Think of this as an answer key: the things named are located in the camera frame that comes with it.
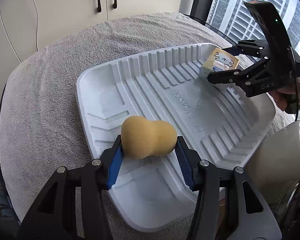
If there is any yellow tissue pack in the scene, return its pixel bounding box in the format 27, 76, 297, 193
199, 47, 240, 83

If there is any tan gourd shaped sponge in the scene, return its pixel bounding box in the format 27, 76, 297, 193
121, 116, 177, 159

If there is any white plastic tray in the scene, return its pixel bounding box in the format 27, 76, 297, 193
76, 43, 275, 232

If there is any person right hand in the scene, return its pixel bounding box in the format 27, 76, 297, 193
268, 77, 300, 111

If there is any grey towel table cover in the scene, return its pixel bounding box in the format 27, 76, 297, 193
0, 11, 300, 240

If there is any white ceramic mug chrome lid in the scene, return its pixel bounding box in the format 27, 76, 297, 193
245, 121, 300, 235

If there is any white cabinet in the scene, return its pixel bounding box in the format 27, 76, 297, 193
0, 0, 181, 98

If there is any white hanging cable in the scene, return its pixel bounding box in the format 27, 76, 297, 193
26, 0, 40, 52

